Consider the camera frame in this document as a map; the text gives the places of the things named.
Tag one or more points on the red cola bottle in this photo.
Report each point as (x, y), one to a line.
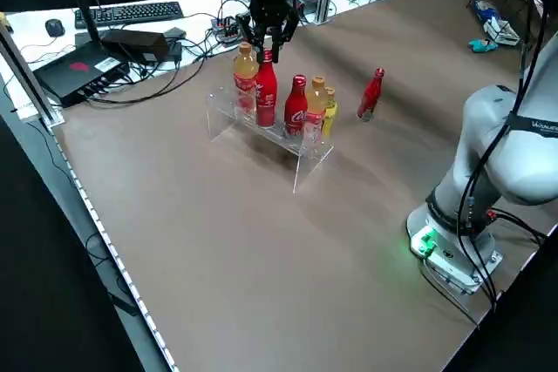
(296, 110)
(267, 93)
(371, 95)

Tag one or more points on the teal chips packet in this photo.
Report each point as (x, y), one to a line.
(481, 46)

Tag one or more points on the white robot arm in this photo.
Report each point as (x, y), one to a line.
(492, 128)

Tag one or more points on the clear acrylic shelf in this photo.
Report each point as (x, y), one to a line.
(244, 128)

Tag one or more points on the usb hub with plugs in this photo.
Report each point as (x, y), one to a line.
(227, 30)

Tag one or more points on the orange tea bottle red label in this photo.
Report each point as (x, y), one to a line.
(245, 71)
(316, 97)

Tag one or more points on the yellow drink bottle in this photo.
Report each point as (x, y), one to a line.
(331, 115)

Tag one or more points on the dark brown box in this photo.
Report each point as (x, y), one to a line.
(135, 42)

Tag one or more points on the black keyboard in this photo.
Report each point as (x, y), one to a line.
(128, 14)

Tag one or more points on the black box device red logo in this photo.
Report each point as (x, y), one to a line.
(78, 71)

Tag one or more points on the dark blue cookie bag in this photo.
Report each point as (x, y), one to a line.
(486, 8)

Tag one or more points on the black mouse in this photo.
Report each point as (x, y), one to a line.
(55, 27)

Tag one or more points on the white yellow snack box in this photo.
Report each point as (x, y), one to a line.
(503, 32)

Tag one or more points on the aluminium frame profile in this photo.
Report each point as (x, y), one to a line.
(32, 71)

